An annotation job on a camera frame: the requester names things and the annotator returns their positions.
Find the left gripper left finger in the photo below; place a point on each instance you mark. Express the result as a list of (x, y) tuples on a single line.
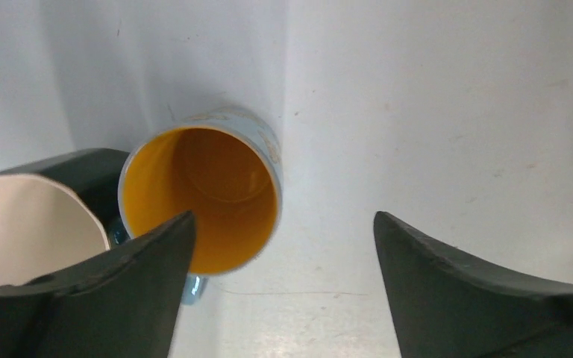
[(122, 303)]

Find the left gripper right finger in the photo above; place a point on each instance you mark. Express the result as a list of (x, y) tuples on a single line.
[(445, 302)]

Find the blue patterned mug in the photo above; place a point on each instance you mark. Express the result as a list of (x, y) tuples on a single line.
[(225, 167)]

